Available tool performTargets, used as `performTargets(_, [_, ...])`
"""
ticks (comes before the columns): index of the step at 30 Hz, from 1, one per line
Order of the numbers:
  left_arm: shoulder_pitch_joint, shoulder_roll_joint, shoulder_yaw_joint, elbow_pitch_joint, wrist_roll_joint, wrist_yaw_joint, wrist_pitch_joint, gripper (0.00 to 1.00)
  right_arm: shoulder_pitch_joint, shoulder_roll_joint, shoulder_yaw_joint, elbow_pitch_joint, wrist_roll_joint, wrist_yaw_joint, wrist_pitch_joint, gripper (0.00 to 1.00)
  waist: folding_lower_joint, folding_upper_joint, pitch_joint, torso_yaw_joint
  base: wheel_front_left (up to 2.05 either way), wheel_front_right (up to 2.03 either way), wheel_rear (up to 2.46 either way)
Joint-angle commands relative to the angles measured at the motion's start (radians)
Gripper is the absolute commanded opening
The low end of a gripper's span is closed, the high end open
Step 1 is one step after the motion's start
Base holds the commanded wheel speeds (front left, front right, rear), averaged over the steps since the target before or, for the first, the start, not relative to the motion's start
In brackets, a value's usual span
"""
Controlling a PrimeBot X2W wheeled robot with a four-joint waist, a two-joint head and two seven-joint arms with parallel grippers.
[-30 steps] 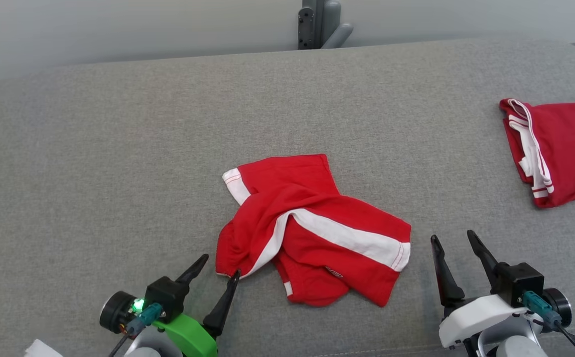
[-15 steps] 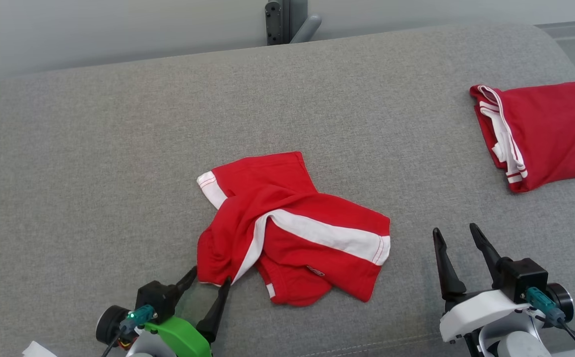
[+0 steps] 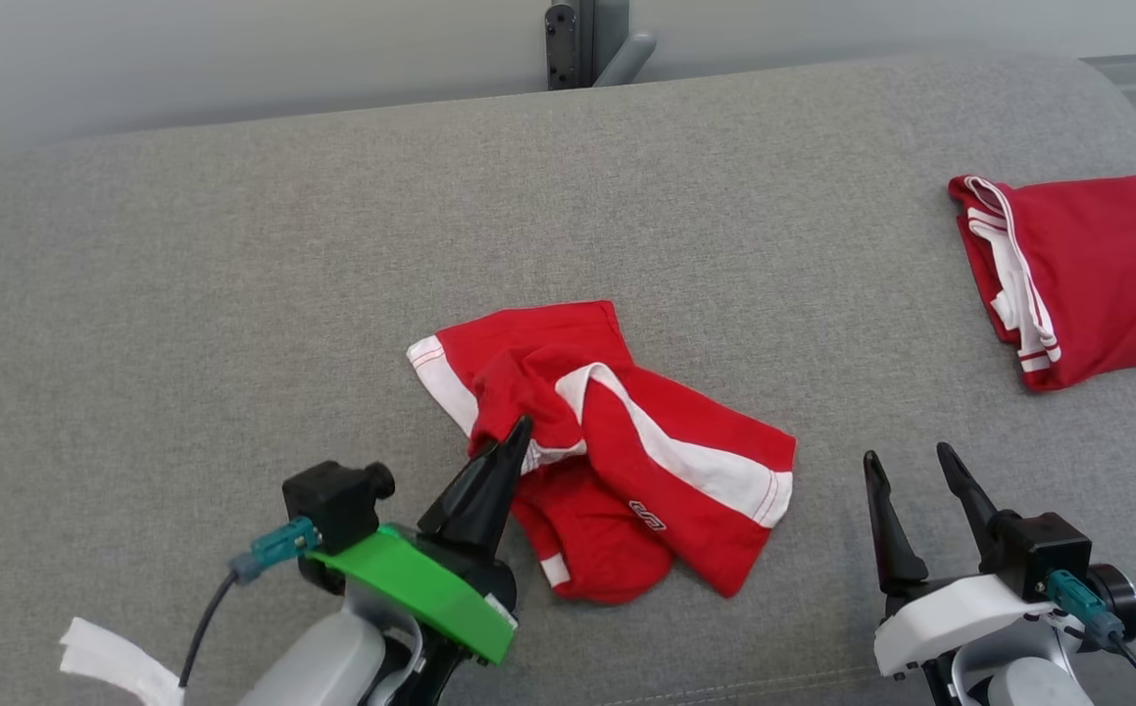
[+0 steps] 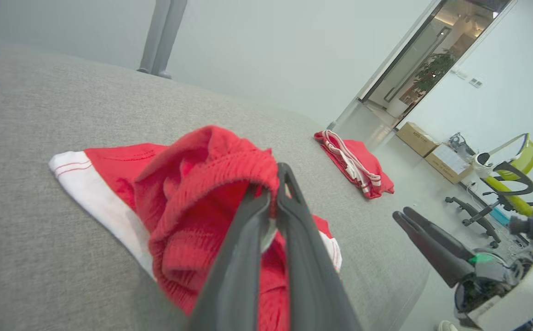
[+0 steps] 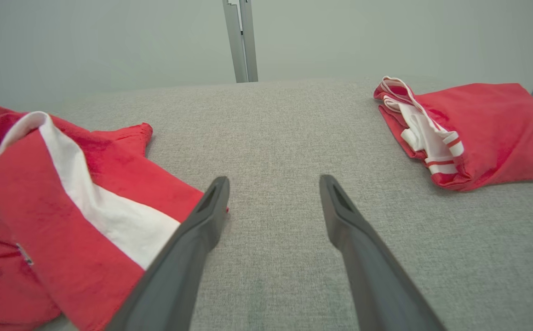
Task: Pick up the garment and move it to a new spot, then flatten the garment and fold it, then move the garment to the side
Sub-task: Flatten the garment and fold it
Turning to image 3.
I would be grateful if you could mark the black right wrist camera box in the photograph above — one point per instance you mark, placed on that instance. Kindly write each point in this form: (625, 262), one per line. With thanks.
(1043, 549)

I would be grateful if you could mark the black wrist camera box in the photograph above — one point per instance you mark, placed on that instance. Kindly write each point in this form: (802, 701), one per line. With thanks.
(332, 500)
(1043, 549)

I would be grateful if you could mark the metal post with holed bracket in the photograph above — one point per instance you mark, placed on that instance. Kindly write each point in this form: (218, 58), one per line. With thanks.
(568, 44)

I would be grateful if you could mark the grey fabric sofa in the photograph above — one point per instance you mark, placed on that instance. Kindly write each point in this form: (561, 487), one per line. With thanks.
(234, 294)

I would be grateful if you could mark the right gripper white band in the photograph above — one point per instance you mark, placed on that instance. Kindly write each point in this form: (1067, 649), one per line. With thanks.
(950, 618)

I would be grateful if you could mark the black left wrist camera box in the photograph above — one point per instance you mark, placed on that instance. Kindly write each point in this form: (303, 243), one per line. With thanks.
(332, 500)

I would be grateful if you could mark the teal right camera connector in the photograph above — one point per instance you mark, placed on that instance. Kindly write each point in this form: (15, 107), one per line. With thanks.
(1082, 603)

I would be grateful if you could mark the grey rounded lever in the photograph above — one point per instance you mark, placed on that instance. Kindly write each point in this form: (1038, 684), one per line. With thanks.
(626, 59)

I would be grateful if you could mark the teal left camera connector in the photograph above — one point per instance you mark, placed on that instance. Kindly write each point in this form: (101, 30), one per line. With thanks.
(278, 547)

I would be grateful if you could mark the red shirt with white sleeves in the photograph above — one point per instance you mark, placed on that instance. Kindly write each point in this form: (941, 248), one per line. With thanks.
(1107, 265)

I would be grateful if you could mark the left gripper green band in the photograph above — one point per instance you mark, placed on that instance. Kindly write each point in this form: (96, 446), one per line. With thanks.
(420, 588)

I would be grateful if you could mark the teal camera connector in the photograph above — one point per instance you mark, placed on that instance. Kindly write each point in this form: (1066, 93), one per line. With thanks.
(1082, 603)
(278, 547)

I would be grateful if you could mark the red shorts with white stripe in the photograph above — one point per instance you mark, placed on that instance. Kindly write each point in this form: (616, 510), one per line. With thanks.
(646, 441)

